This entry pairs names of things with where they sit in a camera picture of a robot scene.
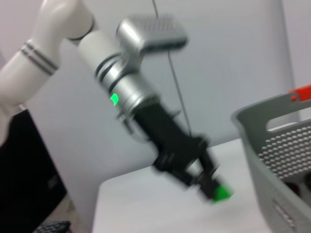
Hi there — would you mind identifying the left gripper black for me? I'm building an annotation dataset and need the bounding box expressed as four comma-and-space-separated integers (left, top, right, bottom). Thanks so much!
133, 100, 228, 203

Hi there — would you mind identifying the green two-stud brick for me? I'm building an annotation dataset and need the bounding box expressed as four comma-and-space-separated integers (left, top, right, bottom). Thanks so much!
209, 183, 236, 204

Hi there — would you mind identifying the grey perforated storage bin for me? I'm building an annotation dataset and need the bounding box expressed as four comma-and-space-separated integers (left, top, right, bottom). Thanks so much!
230, 93, 311, 233

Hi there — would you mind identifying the small dark clay cup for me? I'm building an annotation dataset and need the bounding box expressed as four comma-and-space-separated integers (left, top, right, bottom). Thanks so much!
285, 181, 304, 196

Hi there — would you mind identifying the black perforated flat item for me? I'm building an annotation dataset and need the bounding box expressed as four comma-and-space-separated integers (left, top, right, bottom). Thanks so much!
35, 220, 71, 233

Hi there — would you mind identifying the orange bin handle latch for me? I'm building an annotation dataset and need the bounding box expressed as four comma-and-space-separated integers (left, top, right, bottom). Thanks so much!
287, 84, 311, 102

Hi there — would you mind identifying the left wrist camera housing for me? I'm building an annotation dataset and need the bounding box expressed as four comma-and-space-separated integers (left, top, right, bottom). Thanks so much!
116, 14, 190, 73

